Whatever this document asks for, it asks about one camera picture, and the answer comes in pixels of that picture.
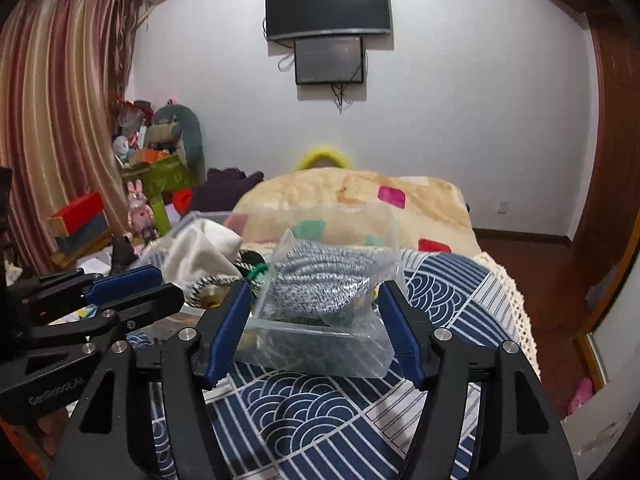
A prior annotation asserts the white cloth pouch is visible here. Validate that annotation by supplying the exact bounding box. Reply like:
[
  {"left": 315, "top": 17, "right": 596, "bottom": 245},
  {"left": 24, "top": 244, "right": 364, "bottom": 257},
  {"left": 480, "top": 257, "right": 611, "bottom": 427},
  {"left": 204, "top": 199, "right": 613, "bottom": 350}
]
[{"left": 160, "top": 219, "right": 242, "bottom": 290}]

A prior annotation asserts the bagged grey knit item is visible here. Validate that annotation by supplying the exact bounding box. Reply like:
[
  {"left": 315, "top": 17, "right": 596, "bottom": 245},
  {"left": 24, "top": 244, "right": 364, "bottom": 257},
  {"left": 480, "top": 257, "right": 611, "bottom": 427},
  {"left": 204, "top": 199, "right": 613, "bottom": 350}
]
[{"left": 255, "top": 231, "right": 399, "bottom": 332}]

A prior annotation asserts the black chain-pattern hat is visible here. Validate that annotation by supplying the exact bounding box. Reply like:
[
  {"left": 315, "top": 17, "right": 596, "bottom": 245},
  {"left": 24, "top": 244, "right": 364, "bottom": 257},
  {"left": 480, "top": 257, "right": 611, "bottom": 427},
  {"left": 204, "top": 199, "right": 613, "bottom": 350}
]
[{"left": 186, "top": 249, "right": 268, "bottom": 310}]

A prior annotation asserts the green knitted item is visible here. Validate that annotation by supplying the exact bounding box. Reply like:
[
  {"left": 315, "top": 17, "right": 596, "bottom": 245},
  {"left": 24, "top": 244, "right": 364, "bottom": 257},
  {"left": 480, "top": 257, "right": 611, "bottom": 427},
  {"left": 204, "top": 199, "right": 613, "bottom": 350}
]
[{"left": 246, "top": 263, "right": 268, "bottom": 286}]

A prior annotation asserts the red box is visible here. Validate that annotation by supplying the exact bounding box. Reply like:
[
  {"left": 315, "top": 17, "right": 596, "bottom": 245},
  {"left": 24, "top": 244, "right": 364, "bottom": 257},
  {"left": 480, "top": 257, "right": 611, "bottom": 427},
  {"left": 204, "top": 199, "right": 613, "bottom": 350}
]
[{"left": 47, "top": 192, "right": 104, "bottom": 237}]

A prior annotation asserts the pink plush slipper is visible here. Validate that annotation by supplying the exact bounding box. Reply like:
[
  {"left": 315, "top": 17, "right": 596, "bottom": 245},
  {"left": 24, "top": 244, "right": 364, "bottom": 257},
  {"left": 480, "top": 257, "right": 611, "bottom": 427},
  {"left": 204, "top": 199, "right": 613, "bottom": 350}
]
[{"left": 567, "top": 377, "right": 593, "bottom": 415}]

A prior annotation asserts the pink rabbit toy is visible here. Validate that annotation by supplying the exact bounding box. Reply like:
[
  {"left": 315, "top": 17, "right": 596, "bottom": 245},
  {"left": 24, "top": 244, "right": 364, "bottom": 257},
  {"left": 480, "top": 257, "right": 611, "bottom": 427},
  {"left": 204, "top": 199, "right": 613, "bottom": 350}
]
[{"left": 127, "top": 179, "right": 155, "bottom": 243}]

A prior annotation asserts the green bottle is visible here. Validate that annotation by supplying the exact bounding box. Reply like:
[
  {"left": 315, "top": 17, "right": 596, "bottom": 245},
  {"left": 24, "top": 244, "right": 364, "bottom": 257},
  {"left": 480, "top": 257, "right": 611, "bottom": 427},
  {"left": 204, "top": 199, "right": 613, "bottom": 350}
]
[{"left": 150, "top": 195, "right": 171, "bottom": 236}]

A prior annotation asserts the green storage box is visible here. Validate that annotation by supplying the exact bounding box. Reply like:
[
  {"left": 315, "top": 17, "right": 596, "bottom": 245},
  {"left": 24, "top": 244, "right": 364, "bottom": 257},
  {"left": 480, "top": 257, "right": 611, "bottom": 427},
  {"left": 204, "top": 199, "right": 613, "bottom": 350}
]
[{"left": 120, "top": 155, "right": 198, "bottom": 200}]

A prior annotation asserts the blue white patterned tablecloth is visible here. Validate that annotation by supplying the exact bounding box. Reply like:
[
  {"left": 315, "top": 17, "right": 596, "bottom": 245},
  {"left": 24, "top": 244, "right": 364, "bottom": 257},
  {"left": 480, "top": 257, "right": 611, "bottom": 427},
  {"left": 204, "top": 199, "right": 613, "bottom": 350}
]
[{"left": 204, "top": 249, "right": 537, "bottom": 479}]

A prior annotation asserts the dark purple garment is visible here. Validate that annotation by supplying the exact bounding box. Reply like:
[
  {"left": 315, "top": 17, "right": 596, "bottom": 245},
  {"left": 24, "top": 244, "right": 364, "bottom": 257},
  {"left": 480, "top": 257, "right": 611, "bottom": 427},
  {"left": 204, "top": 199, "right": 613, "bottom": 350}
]
[{"left": 189, "top": 168, "right": 265, "bottom": 212}]

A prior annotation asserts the clear plastic storage bin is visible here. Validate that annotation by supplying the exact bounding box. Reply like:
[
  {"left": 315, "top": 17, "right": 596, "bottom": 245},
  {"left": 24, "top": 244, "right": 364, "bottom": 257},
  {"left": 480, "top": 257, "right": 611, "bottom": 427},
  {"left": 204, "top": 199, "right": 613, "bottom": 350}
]
[{"left": 138, "top": 205, "right": 401, "bottom": 378}]

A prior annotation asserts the yellow fuzzy headband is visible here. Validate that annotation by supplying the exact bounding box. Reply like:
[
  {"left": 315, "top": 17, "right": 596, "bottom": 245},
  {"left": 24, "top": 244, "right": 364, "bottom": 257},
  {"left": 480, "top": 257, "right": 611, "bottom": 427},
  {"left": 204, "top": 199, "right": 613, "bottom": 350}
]
[{"left": 295, "top": 145, "right": 352, "bottom": 171}]

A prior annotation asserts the striped brown curtain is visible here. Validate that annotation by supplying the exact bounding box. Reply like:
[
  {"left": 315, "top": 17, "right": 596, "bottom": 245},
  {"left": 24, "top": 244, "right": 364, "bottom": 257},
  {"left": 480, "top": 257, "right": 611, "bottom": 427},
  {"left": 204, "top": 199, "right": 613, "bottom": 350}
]
[{"left": 1, "top": 0, "right": 144, "bottom": 274}]

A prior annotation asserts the beige plush blanket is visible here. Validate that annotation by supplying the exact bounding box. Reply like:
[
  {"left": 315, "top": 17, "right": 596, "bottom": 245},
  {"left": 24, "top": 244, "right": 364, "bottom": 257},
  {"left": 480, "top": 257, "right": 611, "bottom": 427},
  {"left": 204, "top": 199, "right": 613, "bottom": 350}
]
[{"left": 233, "top": 167, "right": 480, "bottom": 258}]

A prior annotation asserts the small wall monitor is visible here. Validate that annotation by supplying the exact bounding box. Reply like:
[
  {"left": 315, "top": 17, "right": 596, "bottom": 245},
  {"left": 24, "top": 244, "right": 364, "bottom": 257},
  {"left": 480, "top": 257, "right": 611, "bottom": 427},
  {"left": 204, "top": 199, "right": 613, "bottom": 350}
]
[{"left": 294, "top": 36, "right": 364, "bottom": 86}]

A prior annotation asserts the large wall television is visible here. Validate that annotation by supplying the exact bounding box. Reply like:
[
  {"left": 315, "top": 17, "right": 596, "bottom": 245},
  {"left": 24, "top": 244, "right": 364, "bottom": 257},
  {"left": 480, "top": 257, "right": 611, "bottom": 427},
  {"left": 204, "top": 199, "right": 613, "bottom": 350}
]
[{"left": 265, "top": 0, "right": 392, "bottom": 41}]

